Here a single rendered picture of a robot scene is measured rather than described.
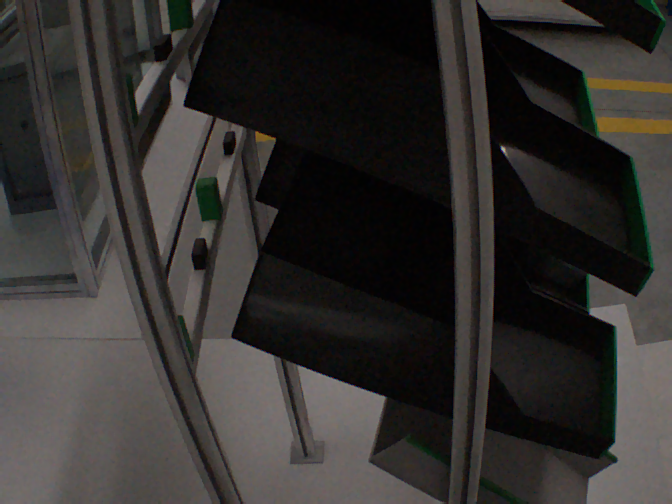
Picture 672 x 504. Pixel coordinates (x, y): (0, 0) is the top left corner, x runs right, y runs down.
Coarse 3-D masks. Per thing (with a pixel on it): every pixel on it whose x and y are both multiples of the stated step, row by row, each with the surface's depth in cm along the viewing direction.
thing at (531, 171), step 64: (256, 0) 49; (320, 0) 52; (384, 0) 51; (256, 64) 42; (320, 64) 41; (384, 64) 40; (256, 128) 44; (320, 128) 43; (384, 128) 43; (512, 128) 53; (576, 128) 53; (448, 192) 44; (512, 192) 43; (576, 192) 51; (640, 192) 50; (576, 256) 44; (640, 256) 46
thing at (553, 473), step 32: (384, 416) 62; (416, 416) 65; (384, 448) 60; (416, 448) 57; (448, 448) 65; (512, 448) 70; (544, 448) 73; (416, 480) 60; (448, 480) 59; (480, 480) 58; (512, 480) 68; (544, 480) 71; (576, 480) 74
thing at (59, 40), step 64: (0, 0) 100; (64, 0) 116; (128, 0) 152; (0, 64) 107; (64, 64) 119; (128, 64) 155; (0, 128) 114; (64, 128) 121; (0, 192) 121; (0, 256) 129; (64, 256) 129
